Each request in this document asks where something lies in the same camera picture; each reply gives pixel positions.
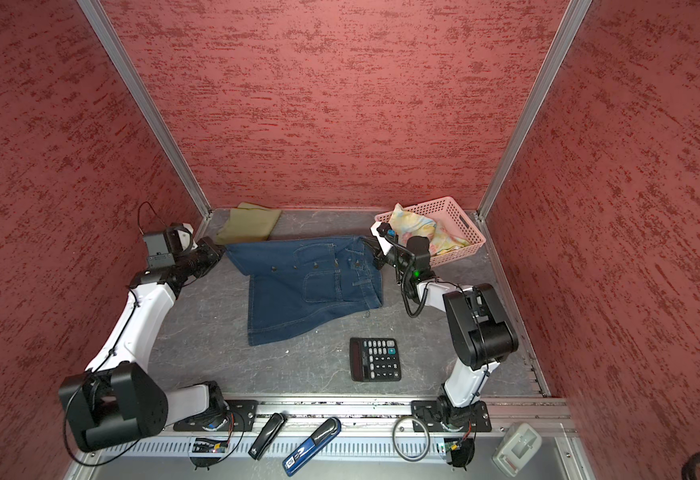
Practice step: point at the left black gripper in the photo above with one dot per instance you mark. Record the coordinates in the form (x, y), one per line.
(214, 255)

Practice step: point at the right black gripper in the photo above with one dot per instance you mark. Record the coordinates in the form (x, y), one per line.
(375, 247)

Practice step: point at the olive green skirt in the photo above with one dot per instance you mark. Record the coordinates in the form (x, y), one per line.
(248, 223)

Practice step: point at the blue denim skirt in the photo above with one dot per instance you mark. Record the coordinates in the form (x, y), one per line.
(298, 285)

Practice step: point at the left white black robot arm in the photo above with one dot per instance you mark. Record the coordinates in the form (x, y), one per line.
(115, 401)

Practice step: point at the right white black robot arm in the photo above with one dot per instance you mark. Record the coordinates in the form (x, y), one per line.
(479, 326)

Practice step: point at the pastel patterned cloth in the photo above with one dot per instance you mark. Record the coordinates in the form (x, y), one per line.
(407, 224)

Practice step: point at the pink plastic basket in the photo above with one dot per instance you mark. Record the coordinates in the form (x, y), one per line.
(454, 220)

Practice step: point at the black desk calculator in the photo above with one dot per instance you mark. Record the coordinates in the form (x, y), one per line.
(374, 360)

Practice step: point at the left small circuit board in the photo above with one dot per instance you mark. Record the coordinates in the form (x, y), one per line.
(209, 446)

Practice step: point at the small circuit board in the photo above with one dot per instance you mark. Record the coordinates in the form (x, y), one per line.
(209, 446)
(458, 453)

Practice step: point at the right small circuit board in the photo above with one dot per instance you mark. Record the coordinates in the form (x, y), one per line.
(458, 453)

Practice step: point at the blue black stapler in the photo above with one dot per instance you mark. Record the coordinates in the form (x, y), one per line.
(311, 446)

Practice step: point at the grey plastic dispenser box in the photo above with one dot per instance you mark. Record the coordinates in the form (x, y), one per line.
(518, 446)

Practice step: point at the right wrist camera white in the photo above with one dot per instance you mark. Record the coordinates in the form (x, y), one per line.
(385, 235)

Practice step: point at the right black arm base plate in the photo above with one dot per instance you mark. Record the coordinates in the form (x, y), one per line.
(425, 414)

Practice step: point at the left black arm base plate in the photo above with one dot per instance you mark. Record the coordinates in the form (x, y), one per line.
(240, 416)

